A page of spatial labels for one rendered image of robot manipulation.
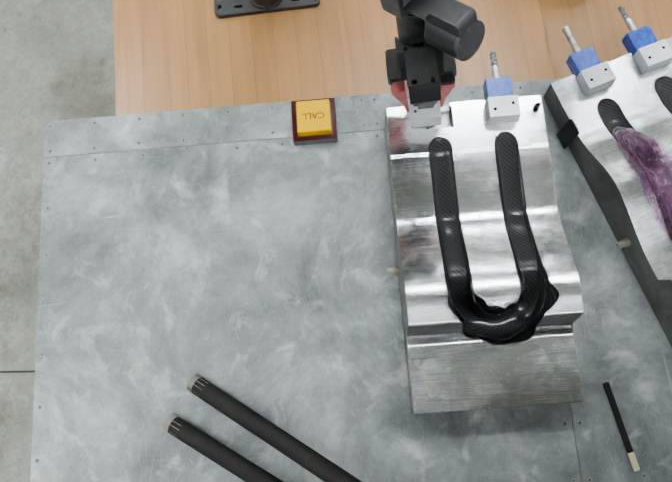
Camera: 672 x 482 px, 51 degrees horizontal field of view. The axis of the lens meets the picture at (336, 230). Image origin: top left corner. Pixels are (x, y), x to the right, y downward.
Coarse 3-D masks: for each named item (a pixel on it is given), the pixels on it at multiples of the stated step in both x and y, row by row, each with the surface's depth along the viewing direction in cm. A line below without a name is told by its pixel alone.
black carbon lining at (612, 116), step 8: (656, 80) 120; (664, 80) 120; (656, 88) 120; (664, 88) 120; (664, 96) 120; (600, 104) 120; (608, 104) 120; (616, 104) 119; (664, 104) 119; (600, 112) 120; (608, 112) 120; (616, 112) 120; (608, 120) 119; (616, 120) 119; (624, 120) 119; (608, 128) 119; (632, 128) 118
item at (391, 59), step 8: (400, 40) 100; (392, 56) 106; (448, 56) 104; (392, 64) 105; (448, 64) 103; (392, 72) 104; (448, 72) 102; (456, 72) 103; (392, 80) 103; (400, 80) 104
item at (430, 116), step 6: (408, 102) 111; (438, 102) 111; (414, 108) 111; (426, 108) 111; (432, 108) 111; (438, 108) 110; (414, 114) 111; (420, 114) 111; (426, 114) 111; (432, 114) 110; (438, 114) 110; (414, 120) 111; (420, 120) 111; (426, 120) 112; (432, 120) 112; (438, 120) 113; (414, 126) 115; (420, 126) 115
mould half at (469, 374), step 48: (528, 96) 117; (480, 144) 115; (528, 144) 115; (432, 192) 114; (480, 192) 113; (528, 192) 113; (432, 240) 111; (480, 240) 110; (432, 288) 105; (480, 288) 104; (576, 288) 104; (432, 336) 110; (432, 384) 108; (480, 384) 108; (528, 384) 108; (576, 384) 107
